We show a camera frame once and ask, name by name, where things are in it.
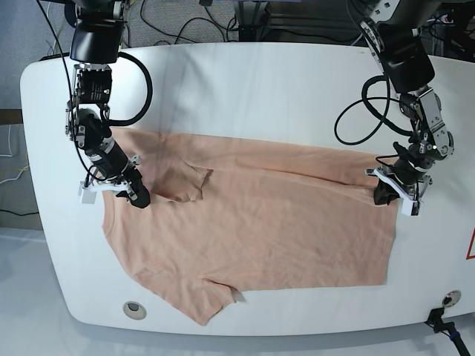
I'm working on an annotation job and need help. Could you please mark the right table cable grommet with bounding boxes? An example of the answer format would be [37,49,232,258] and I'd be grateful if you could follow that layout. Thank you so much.
[442,290,462,308]

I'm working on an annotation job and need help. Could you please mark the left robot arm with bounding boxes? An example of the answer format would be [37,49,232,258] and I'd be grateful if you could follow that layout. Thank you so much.
[346,1,454,216]

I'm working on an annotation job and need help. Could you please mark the black aluminium frame base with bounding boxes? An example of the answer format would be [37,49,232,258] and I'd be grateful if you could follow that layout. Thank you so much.
[233,1,271,42]

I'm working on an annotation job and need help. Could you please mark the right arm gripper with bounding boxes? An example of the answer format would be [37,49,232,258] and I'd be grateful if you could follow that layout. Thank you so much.
[76,139,151,208]

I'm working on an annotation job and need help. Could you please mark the black clamp with cable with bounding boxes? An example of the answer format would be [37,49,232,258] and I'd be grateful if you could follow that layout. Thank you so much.
[425,308,471,356]

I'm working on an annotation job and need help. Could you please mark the white cable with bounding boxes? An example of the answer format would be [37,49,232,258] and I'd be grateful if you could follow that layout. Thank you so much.
[46,1,60,53]

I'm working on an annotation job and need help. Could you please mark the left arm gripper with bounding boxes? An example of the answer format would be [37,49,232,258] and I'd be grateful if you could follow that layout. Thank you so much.
[365,157,433,217]

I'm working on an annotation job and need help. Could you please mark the left table cable grommet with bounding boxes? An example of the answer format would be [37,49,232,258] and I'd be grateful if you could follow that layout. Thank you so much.
[122,301,147,320]

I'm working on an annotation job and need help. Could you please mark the table cable grommet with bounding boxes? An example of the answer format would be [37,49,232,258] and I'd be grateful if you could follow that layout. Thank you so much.
[442,290,462,308]
[122,301,147,320]

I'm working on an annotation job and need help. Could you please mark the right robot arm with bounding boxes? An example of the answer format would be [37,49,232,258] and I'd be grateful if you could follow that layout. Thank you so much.
[65,1,153,208]

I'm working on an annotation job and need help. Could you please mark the peach T-shirt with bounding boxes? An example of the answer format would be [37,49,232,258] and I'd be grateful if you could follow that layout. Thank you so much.
[102,128,398,326]

